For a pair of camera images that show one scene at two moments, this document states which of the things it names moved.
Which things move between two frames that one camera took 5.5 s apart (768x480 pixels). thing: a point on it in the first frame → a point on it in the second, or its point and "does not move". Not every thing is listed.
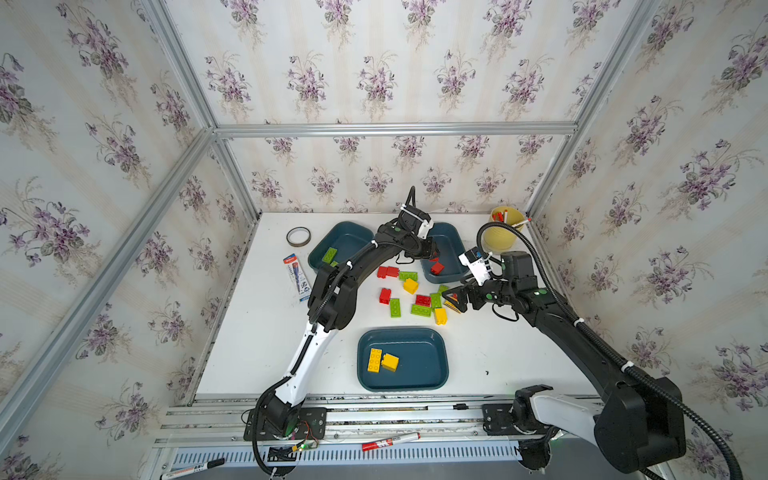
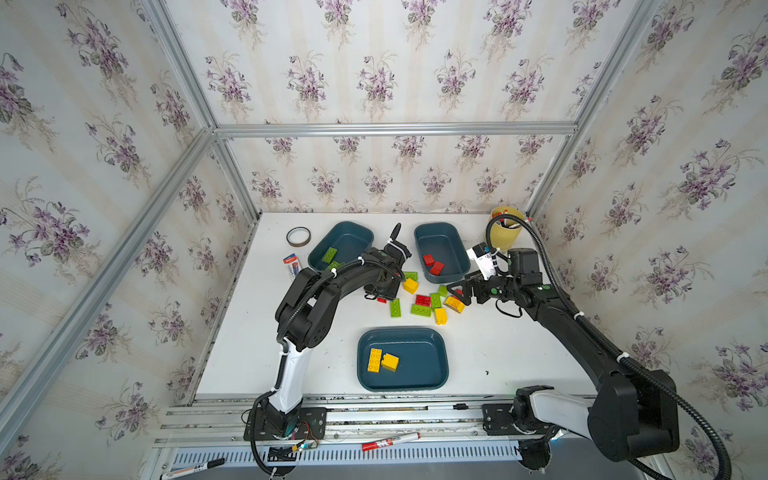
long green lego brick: x=330 y=255 does not move
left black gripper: x=424 y=246 → x=390 y=261
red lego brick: x=437 y=268 does not move
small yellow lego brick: x=390 y=362 does not move
